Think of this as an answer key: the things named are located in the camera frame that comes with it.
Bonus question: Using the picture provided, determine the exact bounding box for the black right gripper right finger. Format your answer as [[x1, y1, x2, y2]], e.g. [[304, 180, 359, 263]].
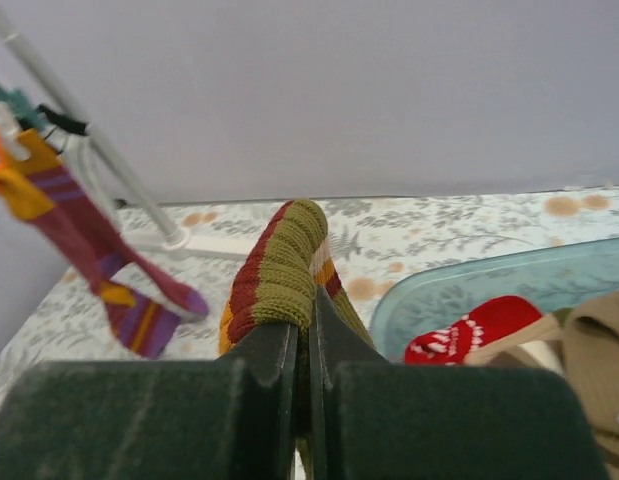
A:
[[309, 289, 607, 479]]

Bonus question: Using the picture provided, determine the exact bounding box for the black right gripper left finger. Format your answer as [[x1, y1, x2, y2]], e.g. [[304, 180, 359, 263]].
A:
[[0, 324, 298, 479]]

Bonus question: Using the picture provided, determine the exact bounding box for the red white patterned sock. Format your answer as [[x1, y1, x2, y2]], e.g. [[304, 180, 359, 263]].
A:
[[403, 295, 543, 365]]

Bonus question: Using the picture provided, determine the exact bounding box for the olive green orange-toe sock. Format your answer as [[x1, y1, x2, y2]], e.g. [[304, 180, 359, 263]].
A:
[[218, 199, 375, 479]]

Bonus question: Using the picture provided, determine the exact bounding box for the purple striped sock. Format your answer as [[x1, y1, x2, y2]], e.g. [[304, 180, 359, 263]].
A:
[[0, 129, 209, 358]]

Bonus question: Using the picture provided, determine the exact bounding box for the white round clip hanger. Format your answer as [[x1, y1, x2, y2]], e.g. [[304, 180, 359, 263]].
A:
[[0, 85, 31, 170]]

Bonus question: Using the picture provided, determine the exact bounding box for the black white striped sock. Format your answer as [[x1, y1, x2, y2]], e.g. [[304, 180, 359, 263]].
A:
[[36, 104, 89, 137]]

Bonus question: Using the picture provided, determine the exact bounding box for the white drying rack stand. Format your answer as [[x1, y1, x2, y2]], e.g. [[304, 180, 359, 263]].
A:
[[0, 7, 255, 260]]

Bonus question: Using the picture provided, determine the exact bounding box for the blue transparent plastic basin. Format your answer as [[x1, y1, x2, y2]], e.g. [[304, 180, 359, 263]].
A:
[[370, 238, 619, 361]]

